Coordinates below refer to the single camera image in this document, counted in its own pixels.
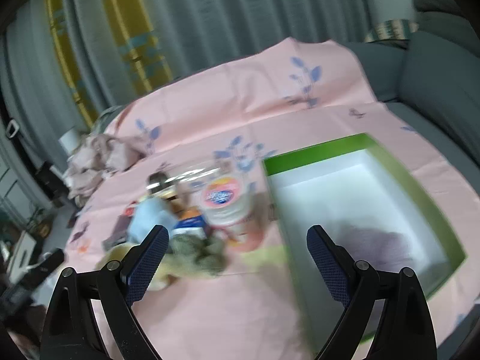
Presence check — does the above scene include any purple grey towel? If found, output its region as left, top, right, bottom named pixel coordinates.
left=102, top=214, right=132, bottom=251

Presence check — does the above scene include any cream yellow plush toy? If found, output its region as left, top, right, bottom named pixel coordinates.
left=95, top=242, right=181, bottom=292

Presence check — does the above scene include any red white snack packet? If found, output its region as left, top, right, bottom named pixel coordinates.
left=123, top=201, right=138, bottom=217

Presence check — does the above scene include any light blue plush toy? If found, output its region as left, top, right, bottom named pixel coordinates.
left=127, top=197, right=178, bottom=244

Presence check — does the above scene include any olive green soft cloth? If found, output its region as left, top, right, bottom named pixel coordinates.
left=166, top=233, right=227, bottom=278

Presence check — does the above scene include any blue white tissue packet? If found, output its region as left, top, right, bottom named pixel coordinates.
left=172, top=208, right=209, bottom=239

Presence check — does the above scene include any grey cabinet with drawers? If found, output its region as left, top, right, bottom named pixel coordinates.
left=1, top=147, right=52, bottom=229

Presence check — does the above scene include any green white cardboard box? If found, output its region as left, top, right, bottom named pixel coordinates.
left=264, top=133, right=465, bottom=351

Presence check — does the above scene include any crumpled pink floral cloth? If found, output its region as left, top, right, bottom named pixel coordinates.
left=63, top=133, right=150, bottom=208

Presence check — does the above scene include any white paper roll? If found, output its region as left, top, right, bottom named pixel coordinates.
left=58, top=127, right=81, bottom=156

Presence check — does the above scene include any pink wet wipes canister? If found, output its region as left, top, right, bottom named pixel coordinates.
left=199, top=173, right=264, bottom=252

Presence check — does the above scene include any grey sofa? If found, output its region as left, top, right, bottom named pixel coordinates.
left=346, top=0, right=479, bottom=189

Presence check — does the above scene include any pink patterned bed sheet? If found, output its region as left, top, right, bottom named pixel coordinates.
left=67, top=38, right=479, bottom=359

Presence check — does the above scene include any grey curtain yellow band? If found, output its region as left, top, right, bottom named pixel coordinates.
left=0, top=0, right=376, bottom=159

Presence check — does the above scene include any striped patterned cushion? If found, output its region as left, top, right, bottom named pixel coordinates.
left=364, top=19, right=419, bottom=42

